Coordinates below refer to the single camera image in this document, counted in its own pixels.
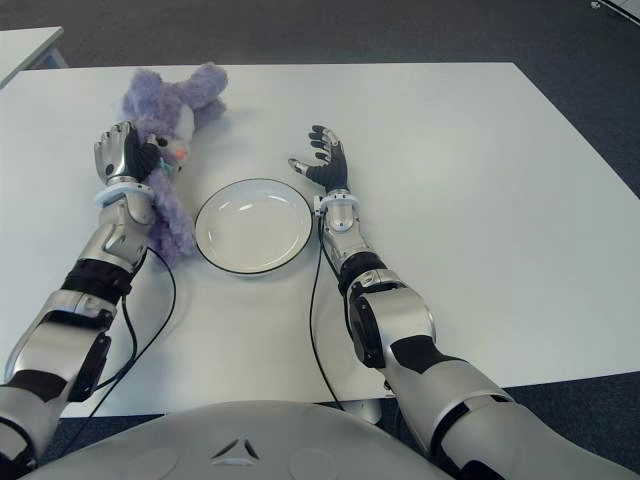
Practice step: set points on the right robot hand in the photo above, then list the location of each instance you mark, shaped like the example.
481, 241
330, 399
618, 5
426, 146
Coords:
332, 172

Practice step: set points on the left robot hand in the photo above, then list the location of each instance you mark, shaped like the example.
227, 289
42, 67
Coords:
117, 150

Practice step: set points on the purple plush doll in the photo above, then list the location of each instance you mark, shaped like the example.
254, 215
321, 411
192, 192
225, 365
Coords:
165, 100

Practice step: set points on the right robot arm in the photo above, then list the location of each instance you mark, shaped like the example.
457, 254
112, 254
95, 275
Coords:
400, 320

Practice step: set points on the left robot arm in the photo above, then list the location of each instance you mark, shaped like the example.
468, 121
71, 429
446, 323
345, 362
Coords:
85, 300

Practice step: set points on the white plate black rim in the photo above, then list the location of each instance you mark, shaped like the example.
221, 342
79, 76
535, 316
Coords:
255, 225

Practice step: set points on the white side table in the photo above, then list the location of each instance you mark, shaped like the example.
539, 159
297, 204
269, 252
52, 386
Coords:
25, 50

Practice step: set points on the white table leg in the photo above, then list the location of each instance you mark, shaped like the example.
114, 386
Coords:
367, 407

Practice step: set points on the grey robot torso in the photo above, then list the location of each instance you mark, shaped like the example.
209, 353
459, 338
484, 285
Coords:
240, 440

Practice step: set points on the white furniture edge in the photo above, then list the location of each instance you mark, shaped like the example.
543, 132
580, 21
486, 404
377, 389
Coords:
622, 6

